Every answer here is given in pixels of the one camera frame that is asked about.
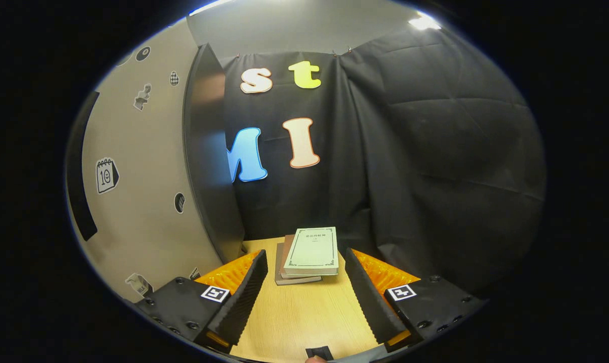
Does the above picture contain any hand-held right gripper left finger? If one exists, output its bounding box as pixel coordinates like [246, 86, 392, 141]
[136, 250, 269, 353]

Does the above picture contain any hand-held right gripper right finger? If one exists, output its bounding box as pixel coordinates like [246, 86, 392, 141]
[345, 247, 486, 352]

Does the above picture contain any grey book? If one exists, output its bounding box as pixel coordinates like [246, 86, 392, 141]
[275, 242, 323, 286]

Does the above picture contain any black backdrop cloth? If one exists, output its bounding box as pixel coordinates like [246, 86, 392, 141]
[219, 28, 547, 293]

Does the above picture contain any ceiling light panel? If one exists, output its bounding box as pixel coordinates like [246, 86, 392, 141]
[408, 13, 442, 31]

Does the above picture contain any pale green book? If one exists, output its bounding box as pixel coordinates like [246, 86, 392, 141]
[283, 227, 339, 276]

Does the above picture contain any black cabinet door handle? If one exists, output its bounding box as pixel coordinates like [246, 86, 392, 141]
[67, 91, 98, 241]

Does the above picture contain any light grey cabinet door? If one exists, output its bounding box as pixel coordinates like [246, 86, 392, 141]
[65, 18, 223, 303]

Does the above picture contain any brown book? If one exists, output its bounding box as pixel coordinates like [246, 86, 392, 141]
[279, 234, 323, 280]

